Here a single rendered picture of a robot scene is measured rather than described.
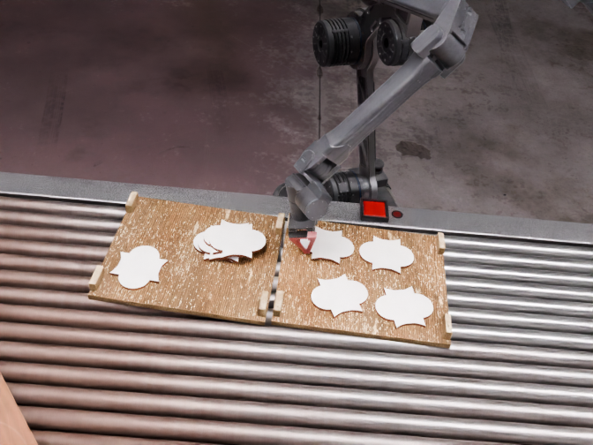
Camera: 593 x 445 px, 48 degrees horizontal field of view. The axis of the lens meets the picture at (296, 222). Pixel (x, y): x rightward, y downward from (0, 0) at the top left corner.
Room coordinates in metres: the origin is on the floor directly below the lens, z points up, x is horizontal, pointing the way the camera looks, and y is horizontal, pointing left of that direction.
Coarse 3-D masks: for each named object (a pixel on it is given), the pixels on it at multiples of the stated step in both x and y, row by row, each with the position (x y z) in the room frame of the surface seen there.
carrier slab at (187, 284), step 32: (128, 224) 1.18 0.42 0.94; (160, 224) 1.19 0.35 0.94; (192, 224) 1.21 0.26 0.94; (256, 224) 1.23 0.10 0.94; (160, 256) 1.08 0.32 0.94; (192, 256) 1.10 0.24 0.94; (256, 256) 1.12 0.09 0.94; (160, 288) 0.99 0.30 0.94; (192, 288) 1.00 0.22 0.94; (224, 288) 1.01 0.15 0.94; (256, 288) 1.02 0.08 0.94; (256, 320) 0.93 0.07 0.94
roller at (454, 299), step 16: (0, 256) 1.04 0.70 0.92; (16, 256) 1.05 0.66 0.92; (32, 256) 1.05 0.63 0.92; (48, 272) 1.02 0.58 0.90; (64, 272) 1.03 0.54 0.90; (80, 272) 1.03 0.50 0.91; (272, 288) 1.05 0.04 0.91; (448, 304) 1.06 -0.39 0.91; (464, 304) 1.07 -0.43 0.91; (480, 304) 1.07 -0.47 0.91; (496, 304) 1.07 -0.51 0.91; (512, 304) 1.08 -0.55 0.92; (528, 304) 1.08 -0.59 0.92; (544, 304) 1.09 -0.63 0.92; (560, 304) 1.09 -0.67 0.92; (576, 304) 1.10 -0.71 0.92; (592, 304) 1.11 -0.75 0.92
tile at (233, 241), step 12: (228, 228) 1.17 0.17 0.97; (240, 228) 1.18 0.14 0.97; (216, 240) 1.13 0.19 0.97; (228, 240) 1.13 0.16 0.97; (240, 240) 1.14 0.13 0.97; (252, 240) 1.14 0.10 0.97; (264, 240) 1.15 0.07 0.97; (228, 252) 1.09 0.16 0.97; (240, 252) 1.10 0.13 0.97; (252, 252) 1.11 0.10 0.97
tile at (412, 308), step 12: (384, 288) 1.06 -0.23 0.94; (408, 288) 1.07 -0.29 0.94; (384, 300) 1.02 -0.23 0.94; (396, 300) 1.02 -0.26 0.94; (408, 300) 1.03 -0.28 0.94; (420, 300) 1.03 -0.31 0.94; (384, 312) 0.98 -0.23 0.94; (396, 312) 0.99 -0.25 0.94; (408, 312) 0.99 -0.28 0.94; (420, 312) 1.00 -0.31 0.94; (396, 324) 0.95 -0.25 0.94; (408, 324) 0.96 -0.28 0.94; (420, 324) 0.96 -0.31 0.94
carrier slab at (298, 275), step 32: (320, 224) 1.26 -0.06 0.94; (288, 256) 1.13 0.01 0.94; (352, 256) 1.16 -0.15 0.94; (416, 256) 1.18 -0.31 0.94; (288, 288) 1.03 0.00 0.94; (416, 288) 1.08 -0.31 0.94; (288, 320) 0.94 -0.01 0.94; (320, 320) 0.95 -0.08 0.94; (352, 320) 0.96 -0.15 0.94; (384, 320) 0.97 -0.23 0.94
